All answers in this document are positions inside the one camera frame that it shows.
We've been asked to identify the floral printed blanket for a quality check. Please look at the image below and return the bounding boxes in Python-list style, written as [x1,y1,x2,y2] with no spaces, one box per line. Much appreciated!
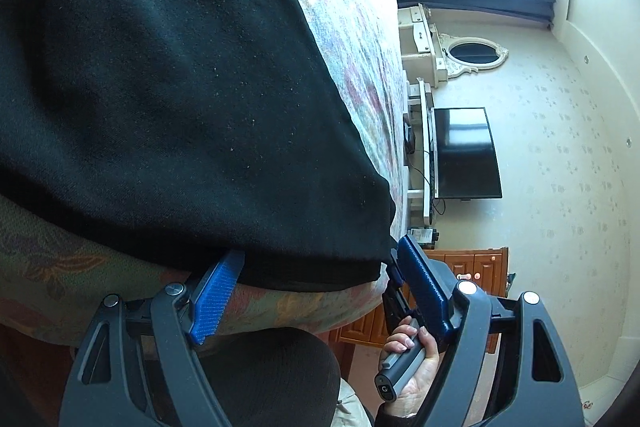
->
[0,0,412,349]

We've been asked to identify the black pants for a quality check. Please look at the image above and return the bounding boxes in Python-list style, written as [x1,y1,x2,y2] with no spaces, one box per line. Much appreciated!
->
[0,0,397,293]

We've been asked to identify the person's dark trouser leg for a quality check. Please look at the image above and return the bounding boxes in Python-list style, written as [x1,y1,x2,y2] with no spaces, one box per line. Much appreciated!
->
[197,326,342,427]

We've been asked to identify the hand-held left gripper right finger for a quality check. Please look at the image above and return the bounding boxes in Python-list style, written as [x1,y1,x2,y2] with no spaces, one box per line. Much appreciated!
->
[390,234,586,427]

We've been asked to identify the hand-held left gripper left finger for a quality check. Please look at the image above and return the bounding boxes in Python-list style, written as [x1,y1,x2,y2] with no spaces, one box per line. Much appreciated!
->
[59,251,246,427]

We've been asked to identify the oval framed mirror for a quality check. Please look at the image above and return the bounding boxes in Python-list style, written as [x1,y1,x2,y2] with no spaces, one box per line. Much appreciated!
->
[442,34,510,80]

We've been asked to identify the cream vanity table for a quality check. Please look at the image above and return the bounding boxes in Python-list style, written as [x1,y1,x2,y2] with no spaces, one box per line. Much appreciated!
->
[397,4,449,90]

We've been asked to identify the white television stand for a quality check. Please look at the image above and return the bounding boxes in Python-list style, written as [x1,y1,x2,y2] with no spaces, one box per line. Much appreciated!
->
[402,77,442,228]

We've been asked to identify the person's right hand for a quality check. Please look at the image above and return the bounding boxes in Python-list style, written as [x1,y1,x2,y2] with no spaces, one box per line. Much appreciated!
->
[381,321,442,417]

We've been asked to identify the wooden cabinet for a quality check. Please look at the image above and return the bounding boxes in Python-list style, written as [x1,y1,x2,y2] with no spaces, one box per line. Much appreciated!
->
[337,247,510,355]

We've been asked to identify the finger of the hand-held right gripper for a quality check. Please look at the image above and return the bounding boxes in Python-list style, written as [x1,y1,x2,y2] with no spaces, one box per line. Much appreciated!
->
[381,259,413,323]

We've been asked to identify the black flat television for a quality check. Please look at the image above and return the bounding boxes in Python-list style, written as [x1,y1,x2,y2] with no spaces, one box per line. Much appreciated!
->
[432,107,503,200]

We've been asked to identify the person's beige garment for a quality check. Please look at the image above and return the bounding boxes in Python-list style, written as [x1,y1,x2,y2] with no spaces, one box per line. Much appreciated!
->
[327,379,373,427]

